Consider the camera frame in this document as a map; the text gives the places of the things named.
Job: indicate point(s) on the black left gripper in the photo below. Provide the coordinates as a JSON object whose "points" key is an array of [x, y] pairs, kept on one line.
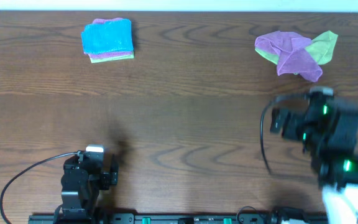
{"points": [[106, 178]]}

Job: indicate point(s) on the folded blue cloth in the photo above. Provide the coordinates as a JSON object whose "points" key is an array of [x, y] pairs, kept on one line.
{"points": [[111, 36]]}

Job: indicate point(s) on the folded green cloth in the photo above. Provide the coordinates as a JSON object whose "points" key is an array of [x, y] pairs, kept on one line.
{"points": [[111, 56]]}

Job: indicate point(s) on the purple microfibre cloth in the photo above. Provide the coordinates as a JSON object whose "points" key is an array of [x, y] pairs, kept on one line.
{"points": [[293, 58]]}

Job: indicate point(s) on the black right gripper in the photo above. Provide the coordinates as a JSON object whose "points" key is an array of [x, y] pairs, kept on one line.
{"points": [[291, 116]]}

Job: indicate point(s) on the green microfibre cloth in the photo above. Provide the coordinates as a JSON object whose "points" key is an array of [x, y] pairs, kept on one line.
{"points": [[321, 49]]}

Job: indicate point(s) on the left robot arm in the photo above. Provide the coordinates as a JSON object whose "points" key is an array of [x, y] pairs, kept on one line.
{"points": [[83, 179]]}

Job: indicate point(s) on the folded purple cloth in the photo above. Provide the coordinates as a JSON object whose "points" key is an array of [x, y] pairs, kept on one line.
{"points": [[103, 21]]}

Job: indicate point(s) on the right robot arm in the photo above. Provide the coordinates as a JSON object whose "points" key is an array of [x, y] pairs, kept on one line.
{"points": [[327, 127]]}

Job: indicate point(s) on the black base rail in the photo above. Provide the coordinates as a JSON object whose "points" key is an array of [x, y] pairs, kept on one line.
{"points": [[129, 218]]}

